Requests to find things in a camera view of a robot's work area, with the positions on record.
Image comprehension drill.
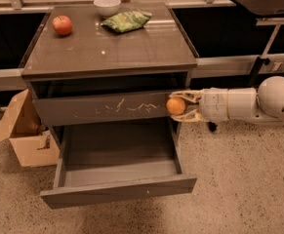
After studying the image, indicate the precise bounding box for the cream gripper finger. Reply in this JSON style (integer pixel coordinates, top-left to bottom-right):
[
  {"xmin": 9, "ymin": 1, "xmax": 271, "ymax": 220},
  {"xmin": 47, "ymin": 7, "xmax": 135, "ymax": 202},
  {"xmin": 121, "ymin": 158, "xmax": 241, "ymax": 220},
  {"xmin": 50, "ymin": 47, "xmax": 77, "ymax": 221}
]
[
  {"xmin": 169, "ymin": 90, "xmax": 202, "ymax": 103},
  {"xmin": 172, "ymin": 109, "xmax": 203, "ymax": 123}
]

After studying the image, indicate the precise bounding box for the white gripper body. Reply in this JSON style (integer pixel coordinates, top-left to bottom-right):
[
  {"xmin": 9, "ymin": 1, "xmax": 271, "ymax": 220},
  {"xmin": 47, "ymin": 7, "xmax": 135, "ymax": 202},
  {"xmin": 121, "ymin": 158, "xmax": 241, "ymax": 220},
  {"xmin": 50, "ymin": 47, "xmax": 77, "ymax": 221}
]
[{"xmin": 199, "ymin": 88, "xmax": 228, "ymax": 123}]

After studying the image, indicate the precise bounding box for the small orange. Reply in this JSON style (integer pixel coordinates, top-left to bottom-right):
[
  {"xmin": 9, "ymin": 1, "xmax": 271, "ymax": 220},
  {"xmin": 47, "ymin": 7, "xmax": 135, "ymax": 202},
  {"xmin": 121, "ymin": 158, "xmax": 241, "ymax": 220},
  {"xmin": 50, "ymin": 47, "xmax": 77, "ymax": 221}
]
[{"xmin": 166, "ymin": 97, "xmax": 186, "ymax": 115}]

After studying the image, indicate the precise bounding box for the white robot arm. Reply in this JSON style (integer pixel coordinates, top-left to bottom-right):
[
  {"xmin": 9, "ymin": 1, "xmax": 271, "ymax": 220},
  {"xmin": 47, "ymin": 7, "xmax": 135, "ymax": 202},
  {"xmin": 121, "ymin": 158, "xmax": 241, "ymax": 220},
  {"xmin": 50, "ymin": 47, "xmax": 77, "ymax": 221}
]
[{"xmin": 166, "ymin": 76, "xmax": 284, "ymax": 126}]

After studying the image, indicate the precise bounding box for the scratched grey upper drawer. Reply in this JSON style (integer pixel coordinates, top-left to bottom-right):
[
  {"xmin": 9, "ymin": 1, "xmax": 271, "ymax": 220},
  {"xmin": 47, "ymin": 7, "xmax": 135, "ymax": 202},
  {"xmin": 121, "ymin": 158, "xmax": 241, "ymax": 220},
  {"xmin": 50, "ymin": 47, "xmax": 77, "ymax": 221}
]
[{"xmin": 33, "ymin": 90, "xmax": 172, "ymax": 126}]

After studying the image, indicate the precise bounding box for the grey drawer cabinet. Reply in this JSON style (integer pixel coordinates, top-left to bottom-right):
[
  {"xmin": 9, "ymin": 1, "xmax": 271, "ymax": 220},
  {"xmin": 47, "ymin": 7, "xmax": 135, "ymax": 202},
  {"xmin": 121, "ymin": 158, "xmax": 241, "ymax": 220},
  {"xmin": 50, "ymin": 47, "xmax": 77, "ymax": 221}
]
[{"xmin": 19, "ymin": 1, "xmax": 201, "ymax": 149}]

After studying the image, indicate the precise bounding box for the open grey middle drawer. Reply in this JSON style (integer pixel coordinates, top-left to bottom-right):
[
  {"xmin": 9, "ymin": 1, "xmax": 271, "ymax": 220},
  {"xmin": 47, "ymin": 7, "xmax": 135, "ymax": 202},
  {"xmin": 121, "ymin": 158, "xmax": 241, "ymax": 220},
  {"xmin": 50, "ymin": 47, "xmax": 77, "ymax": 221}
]
[{"xmin": 41, "ymin": 117, "xmax": 196, "ymax": 209}]

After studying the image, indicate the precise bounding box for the green chip bag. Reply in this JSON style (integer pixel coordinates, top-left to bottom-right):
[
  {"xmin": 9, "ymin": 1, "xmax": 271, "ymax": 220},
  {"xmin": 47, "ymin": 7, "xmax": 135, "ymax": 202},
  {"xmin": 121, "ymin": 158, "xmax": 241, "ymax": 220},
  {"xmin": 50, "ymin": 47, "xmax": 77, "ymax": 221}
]
[{"xmin": 101, "ymin": 11, "xmax": 152, "ymax": 33}]

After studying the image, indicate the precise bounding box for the white bowl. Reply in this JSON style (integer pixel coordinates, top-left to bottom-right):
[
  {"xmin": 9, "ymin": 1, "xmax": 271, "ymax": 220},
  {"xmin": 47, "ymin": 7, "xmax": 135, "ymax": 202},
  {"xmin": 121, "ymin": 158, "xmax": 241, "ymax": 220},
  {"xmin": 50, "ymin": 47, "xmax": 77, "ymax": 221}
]
[{"xmin": 94, "ymin": 0, "xmax": 121, "ymax": 17}]

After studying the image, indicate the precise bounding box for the red apple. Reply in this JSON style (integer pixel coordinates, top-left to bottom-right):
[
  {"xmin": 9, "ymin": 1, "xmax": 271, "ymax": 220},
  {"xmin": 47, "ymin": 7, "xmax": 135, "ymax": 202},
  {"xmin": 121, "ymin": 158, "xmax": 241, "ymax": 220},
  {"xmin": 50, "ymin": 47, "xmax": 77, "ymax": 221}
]
[{"xmin": 52, "ymin": 16, "xmax": 72, "ymax": 36}]

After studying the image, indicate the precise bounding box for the open cardboard box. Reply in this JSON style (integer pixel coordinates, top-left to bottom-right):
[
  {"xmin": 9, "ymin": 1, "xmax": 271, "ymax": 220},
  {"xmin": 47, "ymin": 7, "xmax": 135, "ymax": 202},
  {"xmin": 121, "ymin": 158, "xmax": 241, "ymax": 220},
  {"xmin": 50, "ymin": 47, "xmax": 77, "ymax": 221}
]
[{"xmin": 0, "ymin": 90, "xmax": 60, "ymax": 167}]

